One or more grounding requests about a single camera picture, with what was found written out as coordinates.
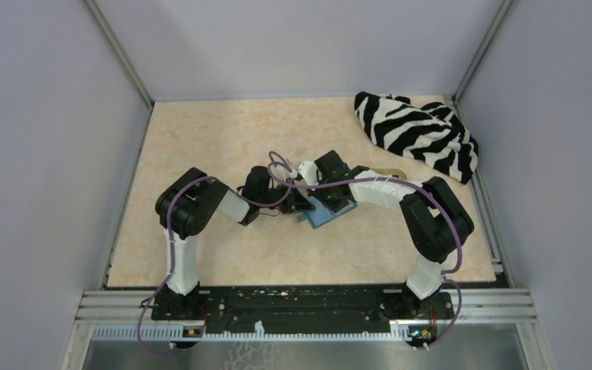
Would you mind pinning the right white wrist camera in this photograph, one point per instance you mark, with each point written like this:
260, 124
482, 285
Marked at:
308, 172

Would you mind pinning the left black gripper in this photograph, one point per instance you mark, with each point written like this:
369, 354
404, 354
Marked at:
295, 201

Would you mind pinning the white slotted cable duct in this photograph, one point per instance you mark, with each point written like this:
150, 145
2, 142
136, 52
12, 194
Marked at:
178, 333

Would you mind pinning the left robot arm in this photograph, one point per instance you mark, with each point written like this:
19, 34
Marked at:
186, 207

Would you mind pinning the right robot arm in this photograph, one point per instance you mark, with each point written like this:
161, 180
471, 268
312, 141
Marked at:
437, 222

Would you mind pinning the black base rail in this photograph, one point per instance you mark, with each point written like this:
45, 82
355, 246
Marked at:
300, 309

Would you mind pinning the zebra striped cloth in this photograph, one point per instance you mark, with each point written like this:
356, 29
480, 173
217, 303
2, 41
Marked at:
431, 133

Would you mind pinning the blue leather card holder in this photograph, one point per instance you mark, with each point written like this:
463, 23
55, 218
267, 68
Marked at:
321, 215

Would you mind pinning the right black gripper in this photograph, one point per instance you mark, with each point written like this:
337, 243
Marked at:
332, 204

